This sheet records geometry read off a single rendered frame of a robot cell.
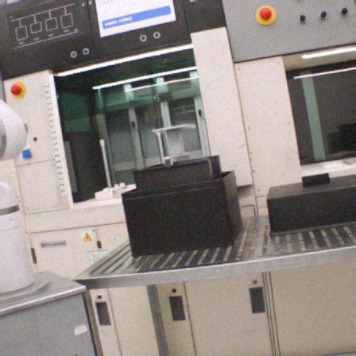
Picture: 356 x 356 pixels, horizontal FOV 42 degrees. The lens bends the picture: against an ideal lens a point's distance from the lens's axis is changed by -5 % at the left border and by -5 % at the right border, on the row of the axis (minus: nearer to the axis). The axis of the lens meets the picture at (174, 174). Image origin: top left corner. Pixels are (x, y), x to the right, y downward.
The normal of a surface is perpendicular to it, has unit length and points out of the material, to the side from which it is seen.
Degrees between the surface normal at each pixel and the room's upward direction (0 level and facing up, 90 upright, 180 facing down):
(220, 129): 90
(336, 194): 90
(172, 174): 90
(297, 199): 90
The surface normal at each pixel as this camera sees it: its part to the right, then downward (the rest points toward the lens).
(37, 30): -0.20, 0.08
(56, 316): 0.55, -0.04
